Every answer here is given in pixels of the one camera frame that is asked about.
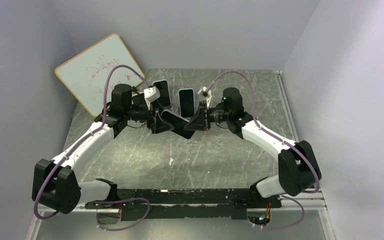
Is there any white case phone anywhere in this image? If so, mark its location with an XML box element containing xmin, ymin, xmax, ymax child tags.
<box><xmin>160</xmin><ymin>109</ymin><xmax>195</xmax><ymax>139</ymax></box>

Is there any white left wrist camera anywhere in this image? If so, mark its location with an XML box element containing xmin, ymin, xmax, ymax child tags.
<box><xmin>143</xmin><ymin>86</ymin><xmax>161</xmax><ymax>104</ymax></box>

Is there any lavender case phone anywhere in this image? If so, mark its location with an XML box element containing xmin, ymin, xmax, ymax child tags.
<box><xmin>152</xmin><ymin>79</ymin><xmax>172</xmax><ymax>110</ymax></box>

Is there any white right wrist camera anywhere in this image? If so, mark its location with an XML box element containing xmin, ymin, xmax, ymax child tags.
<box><xmin>198</xmin><ymin>86</ymin><xmax>212</xmax><ymax>99</ymax></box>

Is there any blue case phone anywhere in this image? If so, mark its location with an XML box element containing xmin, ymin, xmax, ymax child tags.
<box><xmin>178</xmin><ymin>88</ymin><xmax>196</xmax><ymax>119</ymax></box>

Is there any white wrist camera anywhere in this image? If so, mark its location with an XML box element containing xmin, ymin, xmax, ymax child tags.
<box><xmin>143</xmin><ymin>86</ymin><xmax>161</xmax><ymax>104</ymax></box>
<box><xmin>198</xmin><ymin>86</ymin><xmax>212</xmax><ymax>99</ymax></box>

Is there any whiteboard with wooden frame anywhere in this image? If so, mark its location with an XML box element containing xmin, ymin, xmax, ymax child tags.
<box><xmin>55</xmin><ymin>33</ymin><xmax>145</xmax><ymax>117</ymax></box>

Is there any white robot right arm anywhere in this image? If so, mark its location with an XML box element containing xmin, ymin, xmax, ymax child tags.
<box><xmin>184</xmin><ymin>87</ymin><xmax>322</xmax><ymax>207</ymax></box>

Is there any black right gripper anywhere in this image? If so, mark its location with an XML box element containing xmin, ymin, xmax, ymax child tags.
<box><xmin>184</xmin><ymin>100</ymin><xmax>231</xmax><ymax>132</ymax></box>

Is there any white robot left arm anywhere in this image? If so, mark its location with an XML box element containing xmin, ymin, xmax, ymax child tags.
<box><xmin>32</xmin><ymin>80</ymin><xmax>171</xmax><ymax>220</ymax></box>

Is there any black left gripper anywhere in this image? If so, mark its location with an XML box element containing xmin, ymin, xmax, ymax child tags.
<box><xmin>123</xmin><ymin>98</ymin><xmax>174</xmax><ymax>134</ymax></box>

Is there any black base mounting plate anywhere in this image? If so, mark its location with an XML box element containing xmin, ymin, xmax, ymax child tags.
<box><xmin>84</xmin><ymin>188</ymin><xmax>282</xmax><ymax>221</ymax></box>

